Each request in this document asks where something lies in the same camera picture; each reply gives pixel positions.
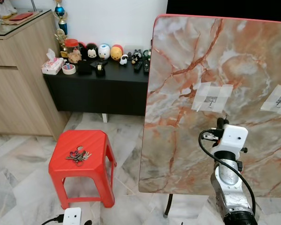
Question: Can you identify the taped metal hook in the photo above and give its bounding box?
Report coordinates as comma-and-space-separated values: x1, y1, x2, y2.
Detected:
192, 82, 234, 113
261, 85, 281, 115

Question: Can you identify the bunch of keys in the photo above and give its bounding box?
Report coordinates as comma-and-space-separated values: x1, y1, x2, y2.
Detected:
66, 146, 92, 166

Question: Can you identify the marble folding table red rim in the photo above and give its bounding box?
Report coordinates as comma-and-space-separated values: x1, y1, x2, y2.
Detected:
139, 14, 281, 218

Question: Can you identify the red plastic stool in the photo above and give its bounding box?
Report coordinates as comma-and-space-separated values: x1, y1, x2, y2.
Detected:
48, 130, 117, 210

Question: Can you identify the black and white figure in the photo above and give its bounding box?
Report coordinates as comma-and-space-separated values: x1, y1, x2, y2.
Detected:
130, 49, 144, 64

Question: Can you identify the black low sideboard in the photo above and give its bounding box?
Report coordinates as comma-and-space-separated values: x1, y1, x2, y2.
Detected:
43, 60, 151, 117

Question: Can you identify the yellow round plush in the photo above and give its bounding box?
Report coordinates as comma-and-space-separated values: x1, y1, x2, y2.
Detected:
110, 45, 124, 61

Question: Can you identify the black tape dispenser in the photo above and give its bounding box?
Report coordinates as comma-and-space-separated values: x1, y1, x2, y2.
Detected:
95, 61, 108, 77

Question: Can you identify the white round plush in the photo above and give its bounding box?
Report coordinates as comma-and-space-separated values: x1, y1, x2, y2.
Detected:
97, 44, 111, 60

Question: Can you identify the light wooden cabinet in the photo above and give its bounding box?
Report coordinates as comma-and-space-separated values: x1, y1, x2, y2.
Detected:
0, 9, 71, 139

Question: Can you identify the black pouch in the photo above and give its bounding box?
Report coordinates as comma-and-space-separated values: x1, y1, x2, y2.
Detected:
77, 61, 94, 76

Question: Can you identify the black mouse plush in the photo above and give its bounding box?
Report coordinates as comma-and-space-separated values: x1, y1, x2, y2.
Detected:
80, 42, 98, 61

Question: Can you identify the white tape roll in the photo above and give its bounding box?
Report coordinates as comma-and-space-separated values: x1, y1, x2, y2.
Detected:
62, 65, 77, 76

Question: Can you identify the pink white tissue pack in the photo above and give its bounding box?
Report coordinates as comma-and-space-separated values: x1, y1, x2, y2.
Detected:
41, 48, 66, 75

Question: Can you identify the red lid clear jar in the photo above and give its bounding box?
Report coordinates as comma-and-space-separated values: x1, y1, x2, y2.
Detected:
65, 39, 81, 63

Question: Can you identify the gold and blue trophy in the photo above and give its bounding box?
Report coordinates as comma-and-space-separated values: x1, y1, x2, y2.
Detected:
53, 0, 69, 52

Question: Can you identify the red flat box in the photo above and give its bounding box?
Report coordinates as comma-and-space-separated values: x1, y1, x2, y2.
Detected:
9, 13, 34, 22

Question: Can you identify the white figurine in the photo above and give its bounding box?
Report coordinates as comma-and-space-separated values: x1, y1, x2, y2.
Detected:
0, 0, 17, 22

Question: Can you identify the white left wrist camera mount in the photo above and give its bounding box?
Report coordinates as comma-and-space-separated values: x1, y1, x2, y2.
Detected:
63, 208, 83, 225

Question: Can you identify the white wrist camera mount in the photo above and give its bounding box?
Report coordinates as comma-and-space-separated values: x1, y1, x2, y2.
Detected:
213, 124, 249, 162
63, 208, 83, 225

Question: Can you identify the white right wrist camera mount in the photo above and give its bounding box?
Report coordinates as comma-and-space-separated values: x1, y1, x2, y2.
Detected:
213, 124, 249, 162

